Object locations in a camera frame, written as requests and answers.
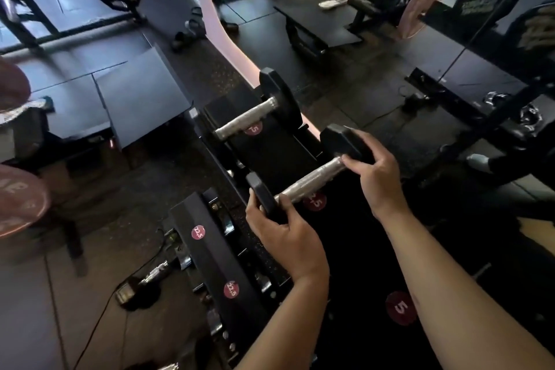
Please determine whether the person's right hand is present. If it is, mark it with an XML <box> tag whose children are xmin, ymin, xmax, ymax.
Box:
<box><xmin>341</xmin><ymin>129</ymin><xmax>411</xmax><ymax>221</ymax></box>

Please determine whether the black plyo box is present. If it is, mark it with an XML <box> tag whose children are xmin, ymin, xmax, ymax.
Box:
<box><xmin>92</xmin><ymin>45</ymin><xmax>194</xmax><ymax>150</ymax></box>

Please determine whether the black hex dumbbell chrome handle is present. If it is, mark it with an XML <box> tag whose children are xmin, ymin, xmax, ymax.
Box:
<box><xmin>212</xmin><ymin>67</ymin><xmax>304</xmax><ymax>143</ymax></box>
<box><xmin>245</xmin><ymin>123</ymin><xmax>376</xmax><ymax>225</ymax></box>

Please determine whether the black cable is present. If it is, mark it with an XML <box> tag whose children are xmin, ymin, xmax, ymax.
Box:
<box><xmin>73</xmin><ymin>230</ymin><xmax>175</xmax><ymax>370</ymax></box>

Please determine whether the pink weight plate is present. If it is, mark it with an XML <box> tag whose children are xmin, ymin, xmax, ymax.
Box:
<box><xmin>0</xmin><ymin>164</ymin><xmax>51</xmax><ymax>239</ymax></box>
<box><xmin>0</xmin><ymin>57</ymin><xmax>32</xmax><ymax>111</ymax></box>

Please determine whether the black squat rack frame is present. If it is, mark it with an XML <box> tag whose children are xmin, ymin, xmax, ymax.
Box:
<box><xmin>0</xmin><ymin>0</ymin><xmax>146</xmax><ymax>55</ymax></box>

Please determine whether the person's left forearm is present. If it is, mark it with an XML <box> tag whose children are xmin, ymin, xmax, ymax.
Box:
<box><xmin>235</xmin><ymin>271</ymin><xmax>330</xmax><ymax>370</ymax></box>

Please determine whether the person's left hand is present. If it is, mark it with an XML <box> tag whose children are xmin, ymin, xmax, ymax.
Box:
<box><xmin>245</xmin><ymin>187</ymin><xmax>330</xmax><ymax>284</ymax></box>

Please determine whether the wall mirror with pink edge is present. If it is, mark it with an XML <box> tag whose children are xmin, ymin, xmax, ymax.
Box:
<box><xmin>149</xmin><ymin>0</ymin><xmax>555</xmax><ymax>210</ymax></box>

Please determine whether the person's right forearm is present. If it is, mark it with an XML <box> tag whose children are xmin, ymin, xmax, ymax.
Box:
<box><xmin>381</xmin><ymin>205</ymin><xmax>555</xmax><ymax>370</ymax></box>

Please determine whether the small black kettlebell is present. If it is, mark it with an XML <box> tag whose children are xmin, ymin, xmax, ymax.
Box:
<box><xmin>171</xmin><ymin>7</ymin><xmax>207</xmax><ymax>53</ymax></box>

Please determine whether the black dumbbell rack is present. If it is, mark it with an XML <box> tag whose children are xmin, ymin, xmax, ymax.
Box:
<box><xmin>168</xmin><ymin>79</ymin><xmax>555</xmax><ymax>370</ymax></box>

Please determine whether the large black dumbbell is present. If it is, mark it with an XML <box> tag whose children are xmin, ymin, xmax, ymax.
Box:
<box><xmin>114</xmin><ymin>259</ymin><xmax>177</xmax><ymax>312</ymax></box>

